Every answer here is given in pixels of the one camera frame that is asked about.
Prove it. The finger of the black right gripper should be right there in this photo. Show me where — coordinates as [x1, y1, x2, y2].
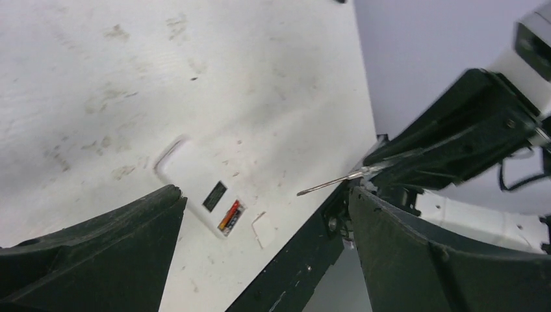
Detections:
[363, 68, 541, 190]

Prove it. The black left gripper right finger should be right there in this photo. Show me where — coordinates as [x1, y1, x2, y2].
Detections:
[349, 187, 550, 311]

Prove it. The red AAA battery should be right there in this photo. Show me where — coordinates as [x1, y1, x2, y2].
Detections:
[218, 200, 240, 231]

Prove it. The white red remote control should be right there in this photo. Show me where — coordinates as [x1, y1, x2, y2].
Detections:
[153, 136, 246, 239]

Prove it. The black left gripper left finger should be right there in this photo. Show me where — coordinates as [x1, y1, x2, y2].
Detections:
[1, 185, 187, 311]

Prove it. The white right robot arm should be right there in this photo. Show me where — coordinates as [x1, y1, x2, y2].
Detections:
[363, 68, 550, 254]

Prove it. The white battery cover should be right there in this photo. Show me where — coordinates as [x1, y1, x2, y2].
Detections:
[251, 211, 276, 249]

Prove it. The black AAA battery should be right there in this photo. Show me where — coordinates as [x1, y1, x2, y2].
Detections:
[222, 205, 246, 237]

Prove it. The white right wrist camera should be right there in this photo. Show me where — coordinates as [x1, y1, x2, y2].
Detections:
[488, 1, 550, 118]

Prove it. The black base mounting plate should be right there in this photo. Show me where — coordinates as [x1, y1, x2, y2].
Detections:
[227, 183, 348, 312]

